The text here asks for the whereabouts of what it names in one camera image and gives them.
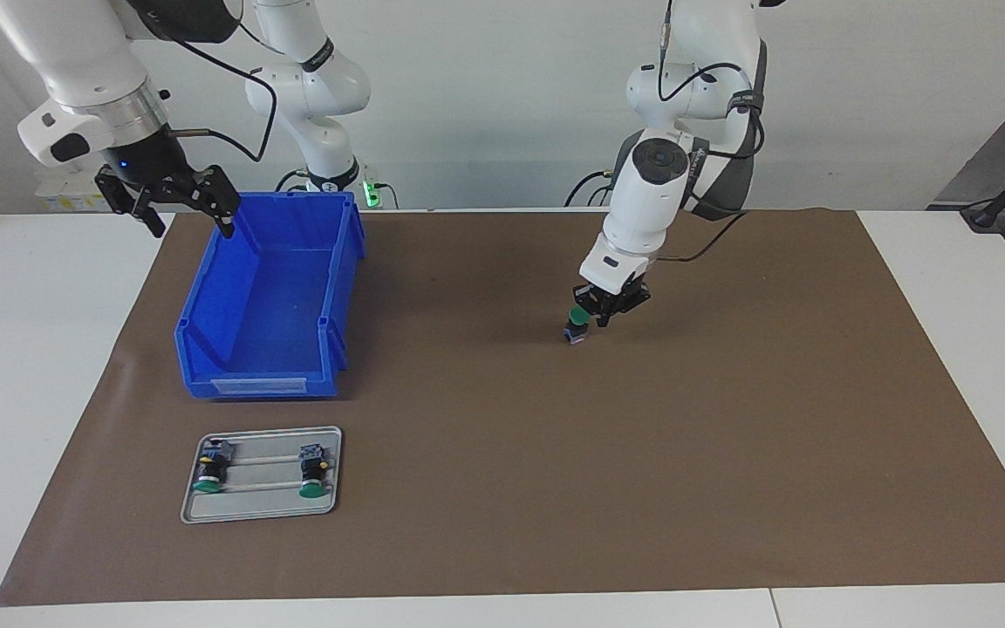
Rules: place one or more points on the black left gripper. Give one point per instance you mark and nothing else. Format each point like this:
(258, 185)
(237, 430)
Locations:
(626, 295)

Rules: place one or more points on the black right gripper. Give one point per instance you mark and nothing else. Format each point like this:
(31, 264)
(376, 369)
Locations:
(153, 170)

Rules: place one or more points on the green push button switch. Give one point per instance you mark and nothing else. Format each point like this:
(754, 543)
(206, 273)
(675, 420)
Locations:
(576, 330)
(315, 471)
(210, 469)

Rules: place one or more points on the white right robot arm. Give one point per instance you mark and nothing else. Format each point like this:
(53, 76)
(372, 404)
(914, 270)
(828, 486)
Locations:
(84, 61)

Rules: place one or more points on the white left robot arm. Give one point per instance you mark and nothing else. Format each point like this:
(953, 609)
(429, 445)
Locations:
(651, 201)

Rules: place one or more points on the blue plastic storage bin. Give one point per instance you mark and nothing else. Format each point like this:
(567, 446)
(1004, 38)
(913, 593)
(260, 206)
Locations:
(276, 305)

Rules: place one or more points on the white box with yellow labels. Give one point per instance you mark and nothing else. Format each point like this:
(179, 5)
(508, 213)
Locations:
(62, 190)

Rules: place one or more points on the brown table mat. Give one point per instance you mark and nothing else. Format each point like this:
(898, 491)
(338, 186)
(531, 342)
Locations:
(598, 471)

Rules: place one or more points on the grey metal tray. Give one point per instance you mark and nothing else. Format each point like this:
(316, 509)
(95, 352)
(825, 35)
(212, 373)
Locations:
(271, 510)

